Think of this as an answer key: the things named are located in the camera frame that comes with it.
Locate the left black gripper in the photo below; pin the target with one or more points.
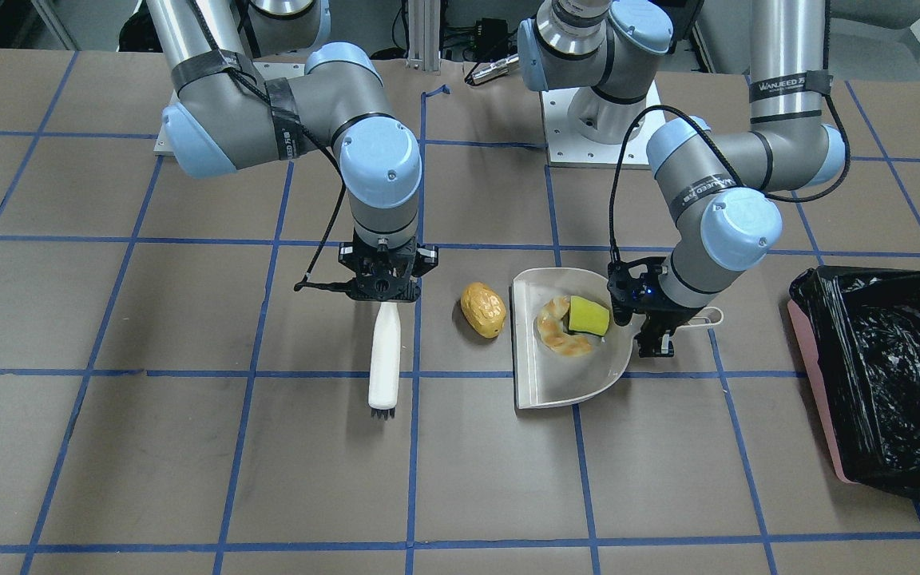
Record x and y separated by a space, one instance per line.
668 313

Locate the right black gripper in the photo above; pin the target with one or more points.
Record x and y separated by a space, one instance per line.
428 257

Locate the yellow sponge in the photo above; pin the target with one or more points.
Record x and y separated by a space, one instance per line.
587 316

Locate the beige hand brush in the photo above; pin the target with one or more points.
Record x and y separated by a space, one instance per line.
383 388

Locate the beige plastic dustpan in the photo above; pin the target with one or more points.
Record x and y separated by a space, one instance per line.
544 379

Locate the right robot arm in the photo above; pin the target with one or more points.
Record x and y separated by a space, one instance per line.
257 81

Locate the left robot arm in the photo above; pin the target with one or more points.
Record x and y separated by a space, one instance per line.
721 190

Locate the black lined trash bin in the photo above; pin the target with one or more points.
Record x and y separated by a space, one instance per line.
859 331

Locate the yellow lemon toy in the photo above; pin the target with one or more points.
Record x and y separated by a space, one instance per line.
483 309

